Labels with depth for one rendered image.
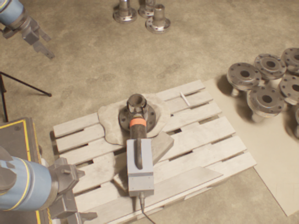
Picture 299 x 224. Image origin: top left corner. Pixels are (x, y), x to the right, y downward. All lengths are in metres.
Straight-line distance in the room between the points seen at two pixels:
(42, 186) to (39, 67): 2.07
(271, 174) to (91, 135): 1.30
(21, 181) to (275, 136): 1.88
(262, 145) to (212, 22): 1.51
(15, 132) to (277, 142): 1.85
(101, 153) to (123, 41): 1.32
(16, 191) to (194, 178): 1.25
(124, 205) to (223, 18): 2.27
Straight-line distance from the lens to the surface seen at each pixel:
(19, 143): 1.69
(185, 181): 1.62
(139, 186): 1.41
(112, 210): 1.57
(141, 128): 1.53
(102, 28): 2.85
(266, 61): 2.27
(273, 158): 2.04
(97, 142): 1.77
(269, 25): 3.17
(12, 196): 0.55
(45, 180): 0.59
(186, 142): 1.76
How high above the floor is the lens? 1.68
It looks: 55 degrees down
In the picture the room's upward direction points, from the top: straight up
